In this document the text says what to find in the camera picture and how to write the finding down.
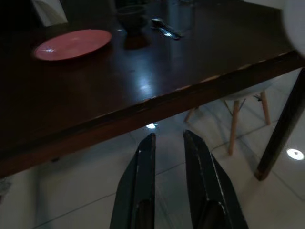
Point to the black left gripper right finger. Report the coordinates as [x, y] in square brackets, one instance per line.
[209, 190]

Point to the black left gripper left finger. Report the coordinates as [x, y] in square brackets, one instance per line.
[140, 186]

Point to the dark wooden table leg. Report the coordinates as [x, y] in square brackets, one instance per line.
[278, 133]

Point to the pink round plate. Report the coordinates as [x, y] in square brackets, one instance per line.
[71, 45]

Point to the silver metal spoon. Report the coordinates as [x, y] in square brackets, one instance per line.
[159, 22]

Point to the dark grey cup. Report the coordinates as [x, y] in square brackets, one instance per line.
[132, 17]

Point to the white chair with wooden legs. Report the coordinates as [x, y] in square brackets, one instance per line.
[295, 28]

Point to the white plastic chair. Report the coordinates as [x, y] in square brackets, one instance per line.
[50, 12]

